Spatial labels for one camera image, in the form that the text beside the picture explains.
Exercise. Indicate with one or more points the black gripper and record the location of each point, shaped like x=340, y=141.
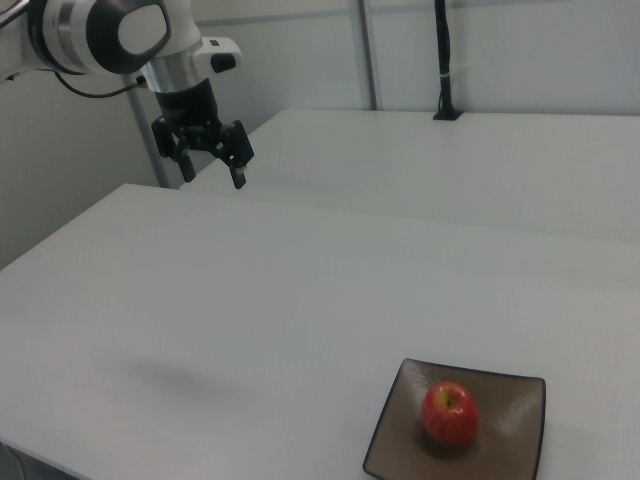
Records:
x=187, y=107

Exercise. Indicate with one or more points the red apple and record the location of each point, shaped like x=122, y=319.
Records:
x=450, y=415

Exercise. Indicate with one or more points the brown square ceramic plate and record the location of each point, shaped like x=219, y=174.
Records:
x=505, y=400

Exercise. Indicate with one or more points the black pole with clamp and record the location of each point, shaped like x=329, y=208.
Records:
x=445, y=60

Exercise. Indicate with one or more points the grey metal partition post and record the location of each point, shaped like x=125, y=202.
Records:
x=367, y=55
x=150, y=135

